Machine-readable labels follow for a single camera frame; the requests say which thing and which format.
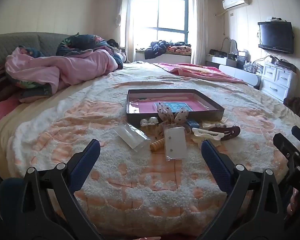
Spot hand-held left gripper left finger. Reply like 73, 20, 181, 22
16, 139, 102, 240

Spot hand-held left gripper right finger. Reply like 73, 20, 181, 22
201, 140, 291, 240

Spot white hair claw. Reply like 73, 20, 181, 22
192, 127, 226, 140

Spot dark brown hair clip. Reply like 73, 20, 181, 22
209, 126, 241, 140

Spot clear bag of yellow bands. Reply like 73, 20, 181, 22
201, 121, 227, 130

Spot white earring card packet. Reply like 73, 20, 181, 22
163, 127, 189, 161

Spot blue small box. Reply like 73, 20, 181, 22
186, 119, 201, 132

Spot shallow grey cardboard box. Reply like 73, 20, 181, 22
126, 89, 225, 124

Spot clear plastic packet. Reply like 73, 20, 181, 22
114, 122, 151, 153

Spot floral sheer hair bow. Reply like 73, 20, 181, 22
154, 102, 190, 140

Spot tan spiral hair tie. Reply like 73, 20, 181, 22
150, 139, 165, 152

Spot pearl hair clip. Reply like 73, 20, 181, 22
140, 117, 158, 130

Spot person's right hand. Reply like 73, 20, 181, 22
286, 187, 300, 215

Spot brown furry cloth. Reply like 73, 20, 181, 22
284, 97, 300, 120

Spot white drawer cabinet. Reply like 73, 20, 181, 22
260, 62, 298, 103

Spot black set-top box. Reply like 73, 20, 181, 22
271, 57, 297, 72

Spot white desk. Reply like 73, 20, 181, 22
206, 55, 263, 89

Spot pink floral quilt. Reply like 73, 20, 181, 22
5, 34, 125, 103

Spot pink patterned blanket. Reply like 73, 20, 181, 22
154, 62, 247, 84

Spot orange patterned cloth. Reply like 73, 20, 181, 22
169, 42, 192, 54

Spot clothes pile on windowsill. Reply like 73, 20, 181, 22
144, 40, 171, 60

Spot sheer white curtain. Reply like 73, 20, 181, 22
115, 0, 138, 63
190, 0, 210, 65

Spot grey quilted headboard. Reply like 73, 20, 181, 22
0, 32, 73, 73

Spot white air conditioner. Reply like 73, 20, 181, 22
221, 0, 251, 10

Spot window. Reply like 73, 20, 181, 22
137, 0, 193, 45

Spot black wall television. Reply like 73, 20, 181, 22
258, 21, 294, 54

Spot white arched frame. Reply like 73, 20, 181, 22
221, 37, 238, 55

